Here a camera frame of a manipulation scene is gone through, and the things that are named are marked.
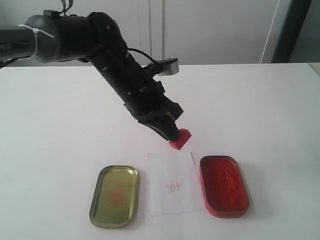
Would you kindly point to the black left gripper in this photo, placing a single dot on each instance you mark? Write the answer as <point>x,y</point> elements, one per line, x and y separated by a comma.
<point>143,96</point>

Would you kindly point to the red rubber stamp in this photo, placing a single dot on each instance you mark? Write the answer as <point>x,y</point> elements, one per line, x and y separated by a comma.
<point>184,136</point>

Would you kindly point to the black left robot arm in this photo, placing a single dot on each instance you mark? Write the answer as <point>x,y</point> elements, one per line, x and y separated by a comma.
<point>97,39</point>

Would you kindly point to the red ink pad tin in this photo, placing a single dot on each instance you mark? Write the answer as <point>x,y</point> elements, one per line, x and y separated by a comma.
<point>223,187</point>

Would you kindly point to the white paper sheet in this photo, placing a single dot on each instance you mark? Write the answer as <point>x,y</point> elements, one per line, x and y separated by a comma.
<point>174,184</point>

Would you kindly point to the gold metal tin lid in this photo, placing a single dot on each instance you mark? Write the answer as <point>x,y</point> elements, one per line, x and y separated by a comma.
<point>115,197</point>

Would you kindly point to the white zip tie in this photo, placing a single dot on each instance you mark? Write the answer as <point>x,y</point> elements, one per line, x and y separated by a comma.
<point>36,33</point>

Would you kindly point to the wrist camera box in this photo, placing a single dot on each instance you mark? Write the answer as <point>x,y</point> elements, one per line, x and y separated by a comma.
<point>165,67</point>

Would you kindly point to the dark vertical post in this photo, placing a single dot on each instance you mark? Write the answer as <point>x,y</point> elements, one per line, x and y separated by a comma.
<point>299,38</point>

